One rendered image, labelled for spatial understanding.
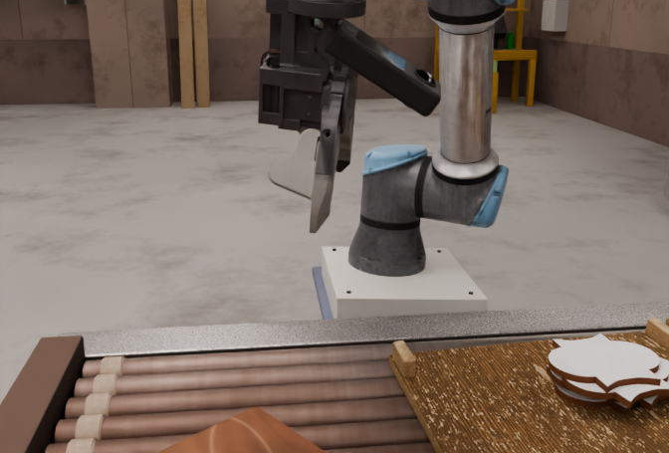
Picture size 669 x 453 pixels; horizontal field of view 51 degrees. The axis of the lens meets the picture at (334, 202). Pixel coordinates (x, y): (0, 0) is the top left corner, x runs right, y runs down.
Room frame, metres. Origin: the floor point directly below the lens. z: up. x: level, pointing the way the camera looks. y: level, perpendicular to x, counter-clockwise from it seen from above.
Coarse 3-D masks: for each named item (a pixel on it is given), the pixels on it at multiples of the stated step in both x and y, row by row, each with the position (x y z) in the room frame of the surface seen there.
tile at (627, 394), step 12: (660, 372) 0.77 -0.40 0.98; (564, 384) 0.76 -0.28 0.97; (576, 384) 0.74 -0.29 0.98; (588, 384) 0.74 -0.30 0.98; (636, 384) 0.74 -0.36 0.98; (648, 384) 0.74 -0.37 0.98; (660, 384) 0.74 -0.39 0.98; (588, 396) 0.73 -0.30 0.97; (600, 396) 0.73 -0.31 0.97; (612, 396) 0.73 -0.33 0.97; (624, 396) 0.72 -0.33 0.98; (636, 396) 0.72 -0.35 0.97; (648, 396) 0.73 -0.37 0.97
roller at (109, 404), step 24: (288, 384) 0.84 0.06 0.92; (312, 384) 0.84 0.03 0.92; (336, 384) 0.84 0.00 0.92; (360, 384) 0.84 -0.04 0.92; (384, 384) 0.84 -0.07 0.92; (72, 408) 0.79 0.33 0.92; (96, 408) 0.79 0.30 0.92; (120, 408) 0.79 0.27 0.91; (144, 408) 0.80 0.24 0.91; (168, 408) 0.80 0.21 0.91; (192, 408) 0.80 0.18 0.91; (216, 408) 0.80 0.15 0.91
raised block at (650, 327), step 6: (654, 318) 0.96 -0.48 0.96; (648, 324) 0.95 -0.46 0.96; (654, 324) 0.94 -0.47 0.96; (660, 324) 0.94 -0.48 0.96; (648, 330) 0.95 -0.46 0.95; (654, 330) 0.94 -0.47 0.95; (660, 330) 0.92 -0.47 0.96; (666, 330) 0.92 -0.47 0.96; (648, 336) 0.95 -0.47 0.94; (654, 336) 0.93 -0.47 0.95; (660, 336) 0.92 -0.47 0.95; (666, 336) 0.91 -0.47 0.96; (660, 342) 0.92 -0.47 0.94; (666, 342) 0.91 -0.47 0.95; (666, 348) 0.90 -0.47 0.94
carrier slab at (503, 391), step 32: (416, 352) 0.90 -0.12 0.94; (448, 352) 0.90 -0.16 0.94; (480, 352) 0.90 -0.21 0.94; (512, 352) 0.90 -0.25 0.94; (544, 352) 0.90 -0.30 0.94; (416, 384) 0.81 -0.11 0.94; (448, 384) 0.81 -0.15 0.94; (480, 384) 0.81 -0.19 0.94; (512, 384) 0.81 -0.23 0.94; (544, 384) 0.81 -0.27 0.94; (448, 416) 0.74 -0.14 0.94; (480, 416) 0.74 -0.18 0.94; (512, 416) 0.74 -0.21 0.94; (544, 416) 0.74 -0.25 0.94; (576, 416) 0.74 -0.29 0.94; (608, 416) 0.74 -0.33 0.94; (640, 416) 0.74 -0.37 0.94; (448, 448) 0.68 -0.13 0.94; (480, 448) 0.68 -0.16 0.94; (512, 448) 0.68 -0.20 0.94; (544, 448) 0.68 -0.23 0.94; (576, 448) 0.68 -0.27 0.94; (608, 448) 0.68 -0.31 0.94; (640, 448) 0.68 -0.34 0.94
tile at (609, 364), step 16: (560, 352) 0.80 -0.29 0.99; (576, 352) 0.80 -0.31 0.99; (592, 352) 0.80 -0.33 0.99; (608, 352) 0.80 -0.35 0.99; (624, 352) 0.80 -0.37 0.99; (640, 352) 0.80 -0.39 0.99; (560, 368) 0.76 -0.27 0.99; (576, 368) 0.76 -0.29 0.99; (592, 368) 0.76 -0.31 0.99; (608, 368) 0.76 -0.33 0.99; (624, 368) 0.76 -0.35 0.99; (640, 368) 0.76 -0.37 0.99; (656, 368) 0.77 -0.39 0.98; (608, 384) 0.73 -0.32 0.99; (624, 384) 0.74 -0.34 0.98; (656, 384) 0.74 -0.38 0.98
